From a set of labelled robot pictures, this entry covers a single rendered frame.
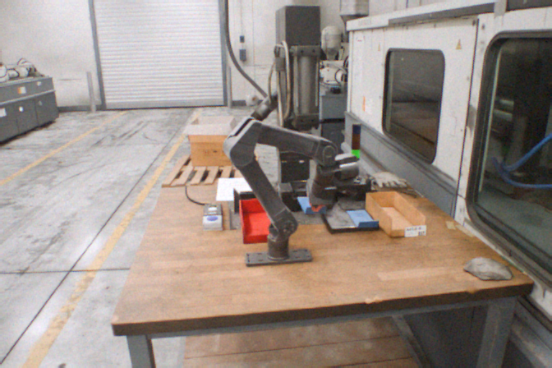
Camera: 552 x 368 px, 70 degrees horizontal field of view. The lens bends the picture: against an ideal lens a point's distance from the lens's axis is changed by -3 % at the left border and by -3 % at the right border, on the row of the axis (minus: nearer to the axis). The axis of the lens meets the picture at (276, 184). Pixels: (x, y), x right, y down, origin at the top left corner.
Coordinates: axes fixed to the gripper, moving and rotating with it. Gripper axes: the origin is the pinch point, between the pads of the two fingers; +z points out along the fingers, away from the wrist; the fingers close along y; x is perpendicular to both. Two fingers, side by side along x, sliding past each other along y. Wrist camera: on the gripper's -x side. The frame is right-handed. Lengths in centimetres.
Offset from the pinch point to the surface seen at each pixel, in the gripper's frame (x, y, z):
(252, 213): 18.7, 14.7, 21.2
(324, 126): -85, 259, 197
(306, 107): -0.9, 35.8, -12.9
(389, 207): -34.7, 12.4, 17.7
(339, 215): -12.2, 6.3, 13.2
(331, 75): -109, 347, 191
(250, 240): 21.1, -5.8, 7.9
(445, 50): -64, 65, -20
